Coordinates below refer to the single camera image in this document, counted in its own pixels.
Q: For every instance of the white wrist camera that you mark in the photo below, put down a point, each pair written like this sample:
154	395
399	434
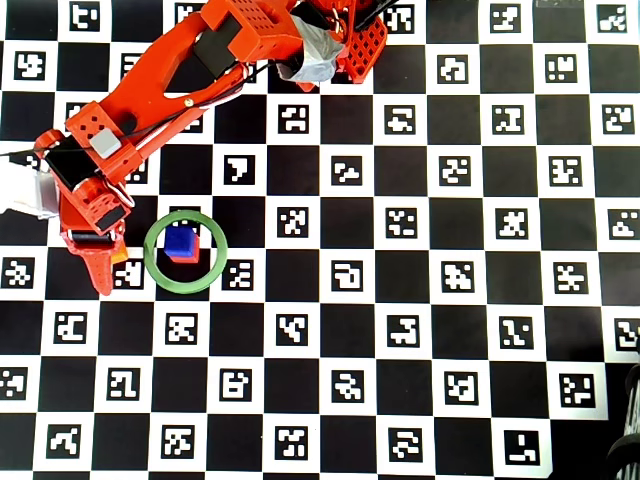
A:
20	190

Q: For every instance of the blue cube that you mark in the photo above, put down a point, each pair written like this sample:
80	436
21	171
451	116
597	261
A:
179	240

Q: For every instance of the red gripper, black servo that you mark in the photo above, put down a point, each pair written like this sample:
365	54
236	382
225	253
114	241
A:
93	238

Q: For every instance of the red cube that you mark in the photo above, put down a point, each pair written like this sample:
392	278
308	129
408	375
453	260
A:
197	252

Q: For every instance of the black white marker checkerboard mat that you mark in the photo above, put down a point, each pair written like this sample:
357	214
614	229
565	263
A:
450	325

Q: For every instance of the grey tape wrap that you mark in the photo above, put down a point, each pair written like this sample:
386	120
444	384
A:
320	55

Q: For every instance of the orange cube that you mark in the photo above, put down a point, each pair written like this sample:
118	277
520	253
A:
120	258

